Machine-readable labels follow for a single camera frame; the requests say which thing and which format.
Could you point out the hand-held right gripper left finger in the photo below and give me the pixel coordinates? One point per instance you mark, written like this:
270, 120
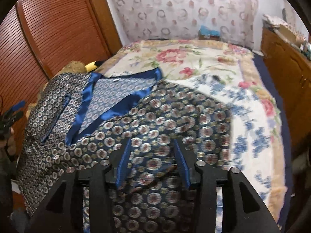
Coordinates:
123, 165

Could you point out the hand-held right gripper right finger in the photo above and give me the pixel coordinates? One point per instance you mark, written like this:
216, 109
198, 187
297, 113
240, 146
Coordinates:
181, 165

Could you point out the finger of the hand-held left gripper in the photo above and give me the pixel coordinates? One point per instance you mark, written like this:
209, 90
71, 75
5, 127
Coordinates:
19, 104
15, 117

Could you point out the blue patterned satin robe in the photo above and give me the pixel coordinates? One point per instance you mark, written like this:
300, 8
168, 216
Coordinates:
158, 116

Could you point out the person's left hand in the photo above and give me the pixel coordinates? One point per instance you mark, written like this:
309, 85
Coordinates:
10, 143

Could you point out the brown plush toy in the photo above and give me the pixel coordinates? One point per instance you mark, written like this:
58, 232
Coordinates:
73, 68

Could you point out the yellow plush toy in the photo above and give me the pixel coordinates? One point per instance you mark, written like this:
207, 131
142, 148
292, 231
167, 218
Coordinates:
93, 65

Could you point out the floral bed blanket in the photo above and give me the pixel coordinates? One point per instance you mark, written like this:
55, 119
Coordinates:
218, 60

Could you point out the navy bed sheet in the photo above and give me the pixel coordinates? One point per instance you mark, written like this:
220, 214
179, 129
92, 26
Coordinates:
261, 70

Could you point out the small blue box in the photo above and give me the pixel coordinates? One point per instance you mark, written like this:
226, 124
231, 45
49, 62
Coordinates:
209, 32

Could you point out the wooden side cabinet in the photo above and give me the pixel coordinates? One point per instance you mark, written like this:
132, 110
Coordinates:
286, 65

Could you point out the circle patterned pink curtain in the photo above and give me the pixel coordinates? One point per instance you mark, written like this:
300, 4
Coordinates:
182, 9

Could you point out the cardboard box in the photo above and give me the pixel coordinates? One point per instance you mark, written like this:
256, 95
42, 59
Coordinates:
289, 32

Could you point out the patterned wrapped bundle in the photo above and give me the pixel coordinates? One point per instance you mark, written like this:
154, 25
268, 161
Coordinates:
274, 20

